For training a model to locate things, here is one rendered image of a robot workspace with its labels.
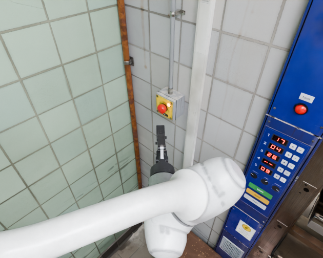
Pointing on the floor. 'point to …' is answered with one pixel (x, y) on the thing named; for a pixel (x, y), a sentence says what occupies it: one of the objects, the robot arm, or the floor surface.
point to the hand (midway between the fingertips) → (160, 132)
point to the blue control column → (303, 45)
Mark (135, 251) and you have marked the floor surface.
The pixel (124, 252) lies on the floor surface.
